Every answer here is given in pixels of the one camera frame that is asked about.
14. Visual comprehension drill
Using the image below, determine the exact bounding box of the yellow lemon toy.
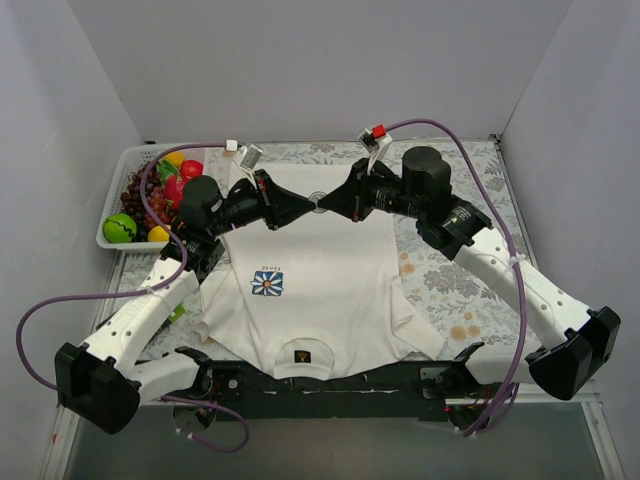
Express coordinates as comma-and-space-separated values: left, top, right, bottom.
147, 225, 171, 243

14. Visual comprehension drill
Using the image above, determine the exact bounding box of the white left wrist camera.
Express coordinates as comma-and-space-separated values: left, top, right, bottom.
225, 140, 263, 176

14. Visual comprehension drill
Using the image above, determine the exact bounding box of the floral tablecloth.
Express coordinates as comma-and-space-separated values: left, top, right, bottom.
98, 140, 554, 378

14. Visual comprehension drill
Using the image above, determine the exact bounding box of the white plastic basket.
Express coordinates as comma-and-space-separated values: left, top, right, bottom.
96, 144, 208, 252

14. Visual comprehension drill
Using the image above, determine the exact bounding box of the round shiny brooch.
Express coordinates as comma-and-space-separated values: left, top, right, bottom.
308, 191, 326, 214

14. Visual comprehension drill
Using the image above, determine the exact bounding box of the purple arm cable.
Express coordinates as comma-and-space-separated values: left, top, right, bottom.
387, 118, 526, 439
16, 142, 251, 454

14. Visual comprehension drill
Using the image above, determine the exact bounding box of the white t-shirt with flower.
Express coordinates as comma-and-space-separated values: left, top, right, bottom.
192, 162, 446, 380

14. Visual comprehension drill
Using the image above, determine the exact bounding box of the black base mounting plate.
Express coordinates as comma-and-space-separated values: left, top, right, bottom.
203, 361, 501, 422

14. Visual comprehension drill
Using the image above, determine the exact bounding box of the green watermelon toy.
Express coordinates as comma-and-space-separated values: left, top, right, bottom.
102, 213, 137, 243

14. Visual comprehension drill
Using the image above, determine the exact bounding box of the red dragon fruit toy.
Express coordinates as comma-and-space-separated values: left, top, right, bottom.
164, 175, 187, 211

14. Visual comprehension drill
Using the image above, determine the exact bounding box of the purple grape bunch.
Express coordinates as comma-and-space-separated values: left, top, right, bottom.
119, 159, 181, 243

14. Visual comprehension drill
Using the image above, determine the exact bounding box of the black green package box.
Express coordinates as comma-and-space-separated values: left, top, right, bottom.
167, 303, 185, 323

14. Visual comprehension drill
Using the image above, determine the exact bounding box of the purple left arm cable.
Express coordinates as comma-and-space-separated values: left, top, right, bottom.
16, 142, 251, 454

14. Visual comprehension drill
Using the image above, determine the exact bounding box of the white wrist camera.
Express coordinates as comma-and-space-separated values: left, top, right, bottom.
225, 140, 263, 176
358, 124, 393, 174

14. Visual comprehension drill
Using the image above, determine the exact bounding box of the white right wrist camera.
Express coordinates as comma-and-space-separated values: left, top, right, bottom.
358, 124, 393, 174

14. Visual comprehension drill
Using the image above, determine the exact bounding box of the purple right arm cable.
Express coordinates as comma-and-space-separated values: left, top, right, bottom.
387, 118, 526, 439

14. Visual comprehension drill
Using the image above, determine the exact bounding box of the orange fruit toy top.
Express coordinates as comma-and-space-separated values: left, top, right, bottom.
163, 151, 185, 168

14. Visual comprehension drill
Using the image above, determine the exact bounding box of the red apple toy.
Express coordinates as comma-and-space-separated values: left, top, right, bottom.
180, 159, 204, 181

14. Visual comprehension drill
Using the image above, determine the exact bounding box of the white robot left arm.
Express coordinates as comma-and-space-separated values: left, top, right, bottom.
54, 170, 315, 434

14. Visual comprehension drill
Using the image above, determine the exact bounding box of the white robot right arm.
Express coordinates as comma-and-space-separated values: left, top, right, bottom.
318, 147, 621, 400

